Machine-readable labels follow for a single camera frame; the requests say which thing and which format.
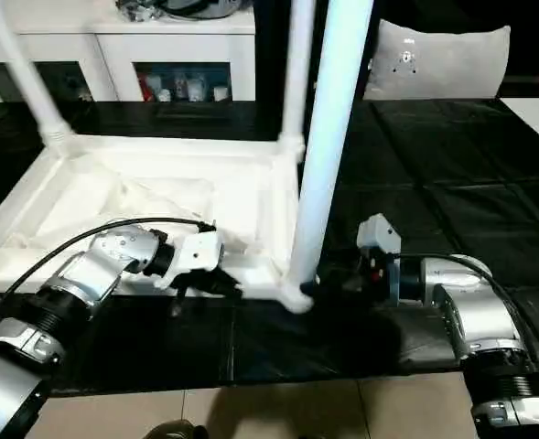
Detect white plastic table top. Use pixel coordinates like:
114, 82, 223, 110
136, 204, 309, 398
0, 134, 321, 314

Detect black table mat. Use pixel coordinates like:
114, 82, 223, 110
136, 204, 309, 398
0, 96, 539, 396

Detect grey cushion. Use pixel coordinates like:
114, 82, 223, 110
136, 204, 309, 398
364, 18, 512, 102

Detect black cabinet with yellow label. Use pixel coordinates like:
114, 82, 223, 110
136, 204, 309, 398
254, 0, 389, 103

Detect white glass-door cabinet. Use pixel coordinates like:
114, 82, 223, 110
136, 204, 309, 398
0, 0, 257, 103

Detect black gear on cabinet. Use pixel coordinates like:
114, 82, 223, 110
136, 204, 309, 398
113, 0, 253, 23

